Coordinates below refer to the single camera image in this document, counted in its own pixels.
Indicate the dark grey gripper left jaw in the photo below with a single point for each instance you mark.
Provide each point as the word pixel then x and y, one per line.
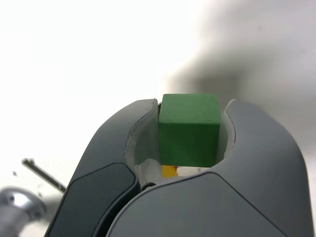
pixel 98 172

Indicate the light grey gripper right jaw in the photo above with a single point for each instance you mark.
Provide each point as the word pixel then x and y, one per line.
pixel 234 197

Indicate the yellow cube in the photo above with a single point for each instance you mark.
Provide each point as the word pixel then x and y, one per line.
pixel 169 171

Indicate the green cube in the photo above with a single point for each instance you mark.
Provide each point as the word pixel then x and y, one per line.
pixel 188 130

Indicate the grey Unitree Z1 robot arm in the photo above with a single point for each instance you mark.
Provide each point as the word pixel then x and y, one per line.
pixel 17 205

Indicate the black tape strip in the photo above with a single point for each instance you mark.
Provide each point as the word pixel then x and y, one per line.
pixel 42 174

